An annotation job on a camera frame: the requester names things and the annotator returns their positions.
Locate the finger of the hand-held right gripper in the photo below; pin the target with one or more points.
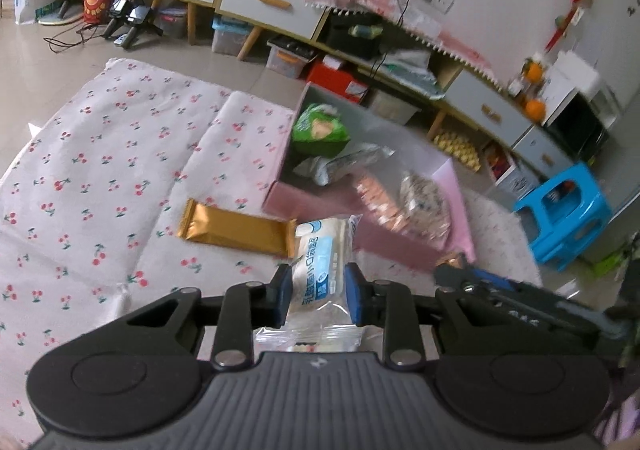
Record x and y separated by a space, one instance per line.
457 277
500 282

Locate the white printed cardboard box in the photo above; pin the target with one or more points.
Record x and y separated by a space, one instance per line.
510 177

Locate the light blue storage bin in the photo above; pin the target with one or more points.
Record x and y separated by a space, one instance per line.
227 37

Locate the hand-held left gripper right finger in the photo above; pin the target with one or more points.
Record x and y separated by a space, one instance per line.
353 297

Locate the folded pale cloths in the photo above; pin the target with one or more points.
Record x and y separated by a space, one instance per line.
415 74

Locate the white foam box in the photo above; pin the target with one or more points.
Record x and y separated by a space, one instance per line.
570 74

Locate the clear sunflower seed bag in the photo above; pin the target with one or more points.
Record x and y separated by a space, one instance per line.
425 202

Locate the long white grey snack packet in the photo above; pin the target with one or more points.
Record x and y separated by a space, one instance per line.
345 162

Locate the copper foil snack bag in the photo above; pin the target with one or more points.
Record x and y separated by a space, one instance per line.
380 200

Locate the clear plastic storage bin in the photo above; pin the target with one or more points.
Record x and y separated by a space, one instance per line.
392 107

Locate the green snack bag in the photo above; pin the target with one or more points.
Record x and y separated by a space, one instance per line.
320 127

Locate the orange fruit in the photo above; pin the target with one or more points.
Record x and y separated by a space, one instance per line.
535 109
534 72

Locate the pink cardboard box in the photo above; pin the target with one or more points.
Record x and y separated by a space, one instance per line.
300 200

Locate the cherry print cloth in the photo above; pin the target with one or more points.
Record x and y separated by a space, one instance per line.
100 154

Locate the white wall socket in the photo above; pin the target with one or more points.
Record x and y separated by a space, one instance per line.
445 2

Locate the white blue bread packet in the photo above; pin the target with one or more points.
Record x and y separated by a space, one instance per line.
317 270

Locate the wooden TV cabinet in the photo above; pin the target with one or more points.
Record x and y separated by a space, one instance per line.
448 74

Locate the yellow egg tray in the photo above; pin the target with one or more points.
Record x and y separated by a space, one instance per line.
457 147

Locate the blue plastic stool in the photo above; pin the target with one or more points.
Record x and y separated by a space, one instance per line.
550 225

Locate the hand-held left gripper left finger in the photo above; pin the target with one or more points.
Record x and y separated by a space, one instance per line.
282 297

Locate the red shoe box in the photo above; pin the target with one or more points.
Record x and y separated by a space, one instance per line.
330 79

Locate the gold wafer packet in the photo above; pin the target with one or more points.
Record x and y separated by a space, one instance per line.
230 230

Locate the black handheld device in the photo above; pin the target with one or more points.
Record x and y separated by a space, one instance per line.
119 7
137 14

